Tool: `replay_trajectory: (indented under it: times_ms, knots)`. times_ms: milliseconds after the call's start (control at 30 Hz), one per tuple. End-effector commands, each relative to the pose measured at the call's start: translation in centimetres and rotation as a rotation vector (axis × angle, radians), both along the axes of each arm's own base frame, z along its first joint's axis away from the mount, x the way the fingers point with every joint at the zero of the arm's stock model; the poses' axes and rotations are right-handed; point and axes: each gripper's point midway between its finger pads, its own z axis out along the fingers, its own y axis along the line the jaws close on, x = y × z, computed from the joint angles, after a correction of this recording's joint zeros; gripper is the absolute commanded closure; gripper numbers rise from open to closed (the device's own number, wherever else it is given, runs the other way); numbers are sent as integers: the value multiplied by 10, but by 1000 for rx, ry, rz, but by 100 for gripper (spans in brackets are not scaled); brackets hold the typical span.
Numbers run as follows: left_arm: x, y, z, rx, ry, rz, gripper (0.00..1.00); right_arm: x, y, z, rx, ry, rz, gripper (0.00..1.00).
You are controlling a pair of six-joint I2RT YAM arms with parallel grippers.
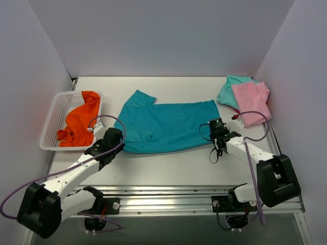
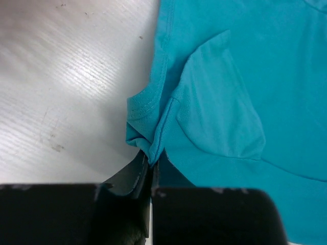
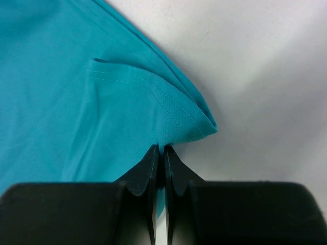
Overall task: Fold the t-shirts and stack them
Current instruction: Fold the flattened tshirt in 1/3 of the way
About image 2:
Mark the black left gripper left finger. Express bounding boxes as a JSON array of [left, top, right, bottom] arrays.
[[1, 152, 151, 244]]

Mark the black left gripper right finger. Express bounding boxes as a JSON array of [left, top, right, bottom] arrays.
[[152, 159, 288, 244]]

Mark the teal blue t-shirt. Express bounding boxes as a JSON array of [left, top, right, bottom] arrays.
[[126, 1, 326, 244]]

